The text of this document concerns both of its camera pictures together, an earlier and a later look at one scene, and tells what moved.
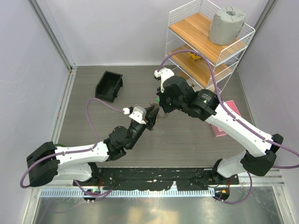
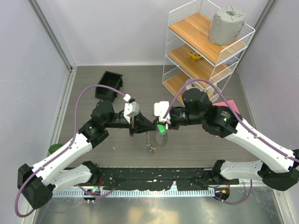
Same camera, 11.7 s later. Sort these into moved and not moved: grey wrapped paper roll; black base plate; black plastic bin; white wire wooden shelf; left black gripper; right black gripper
Moved: right black gripper; left black gripper
Not moved: grey wrapped paper roll; white wire wooden shelf; black plastic bin; black base plate
